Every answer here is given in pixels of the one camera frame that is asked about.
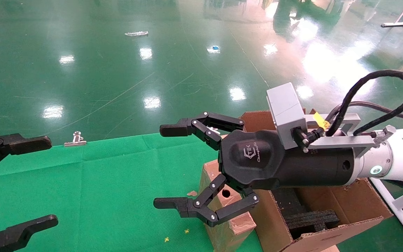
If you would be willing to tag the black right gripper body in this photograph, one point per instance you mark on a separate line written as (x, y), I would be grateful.
(257, 157)

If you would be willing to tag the small cardboard scrap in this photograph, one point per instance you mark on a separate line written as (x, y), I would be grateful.
(191, 193)

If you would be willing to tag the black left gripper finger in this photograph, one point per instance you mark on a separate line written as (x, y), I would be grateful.
(23, 227)
(23, 143)

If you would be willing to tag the white floor litter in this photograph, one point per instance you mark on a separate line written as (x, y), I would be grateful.
(136, 33)

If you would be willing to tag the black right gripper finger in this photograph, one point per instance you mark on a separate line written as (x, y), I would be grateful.
(201, 126)
(201, 208)

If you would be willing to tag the large open cardboard carton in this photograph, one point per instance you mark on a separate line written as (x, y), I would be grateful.
(271, 224)

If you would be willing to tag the white stand foot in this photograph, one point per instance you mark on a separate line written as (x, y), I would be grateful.
(393, 24)

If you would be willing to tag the silver camera mount bracket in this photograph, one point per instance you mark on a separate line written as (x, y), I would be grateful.
(341, 141)

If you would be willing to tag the green table cloth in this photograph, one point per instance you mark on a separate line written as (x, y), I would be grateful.
(100, 192)

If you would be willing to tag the small long cardboard box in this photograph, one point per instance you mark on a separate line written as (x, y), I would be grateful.
(236, 238)

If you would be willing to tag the silver binder clip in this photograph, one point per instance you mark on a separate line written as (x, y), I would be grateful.
(214, 130)
(76, 139)

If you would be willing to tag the white tubular frame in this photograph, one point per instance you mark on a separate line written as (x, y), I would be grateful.
(401, 210)

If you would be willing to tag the black foam block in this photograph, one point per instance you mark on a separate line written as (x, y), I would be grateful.
(313, 220)

